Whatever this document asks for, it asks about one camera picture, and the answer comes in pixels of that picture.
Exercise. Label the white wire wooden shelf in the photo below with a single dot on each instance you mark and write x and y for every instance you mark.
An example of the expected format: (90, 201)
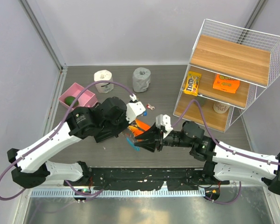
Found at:
(229, 68)

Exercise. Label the yellow candy bag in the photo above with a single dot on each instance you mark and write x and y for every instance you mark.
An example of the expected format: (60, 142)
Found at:
(192, 83)

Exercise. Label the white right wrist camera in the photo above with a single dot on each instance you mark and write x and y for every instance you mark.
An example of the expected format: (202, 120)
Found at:
(164, 121)

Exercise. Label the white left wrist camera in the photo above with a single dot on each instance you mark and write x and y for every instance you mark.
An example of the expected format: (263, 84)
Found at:
(134, 109)

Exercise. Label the green avocado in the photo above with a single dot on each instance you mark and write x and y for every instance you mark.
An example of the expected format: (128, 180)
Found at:
(69, 100)

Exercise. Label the black plastic bin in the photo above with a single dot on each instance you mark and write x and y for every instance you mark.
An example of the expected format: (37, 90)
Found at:
(101, 134)

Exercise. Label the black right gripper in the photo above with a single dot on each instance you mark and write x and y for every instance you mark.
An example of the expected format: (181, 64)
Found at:
(152, 135)

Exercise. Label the black front rail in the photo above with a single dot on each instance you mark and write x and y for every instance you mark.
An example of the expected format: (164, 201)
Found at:
(146, 179)

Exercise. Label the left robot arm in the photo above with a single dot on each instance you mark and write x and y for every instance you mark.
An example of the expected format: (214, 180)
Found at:
(103, 121)

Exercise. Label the white paper cup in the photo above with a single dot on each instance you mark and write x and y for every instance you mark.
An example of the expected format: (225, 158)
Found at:
(220, 108)

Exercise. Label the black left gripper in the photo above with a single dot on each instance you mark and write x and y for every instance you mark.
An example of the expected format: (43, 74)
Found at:
(118, 131)

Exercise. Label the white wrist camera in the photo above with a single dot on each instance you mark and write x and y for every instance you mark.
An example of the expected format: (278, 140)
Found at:
(164, 121)
(134, 109)

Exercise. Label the orange candy bag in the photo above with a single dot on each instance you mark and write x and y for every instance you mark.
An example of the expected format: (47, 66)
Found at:
(225, 83)

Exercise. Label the orange razor box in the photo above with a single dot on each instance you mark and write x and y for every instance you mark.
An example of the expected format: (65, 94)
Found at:
(138, 127)

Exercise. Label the metal key organizer blue handle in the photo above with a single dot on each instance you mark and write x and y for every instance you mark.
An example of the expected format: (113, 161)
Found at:
(132, 145)

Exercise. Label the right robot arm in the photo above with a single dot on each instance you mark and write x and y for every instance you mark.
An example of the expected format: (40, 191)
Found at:
(222, 161)

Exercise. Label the grey toilet paper roll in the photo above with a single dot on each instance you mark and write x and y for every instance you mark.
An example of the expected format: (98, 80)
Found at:
(141, 79)

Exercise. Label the white toilet paper roll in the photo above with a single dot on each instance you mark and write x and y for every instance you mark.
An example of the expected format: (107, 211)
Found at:
(103, 75)

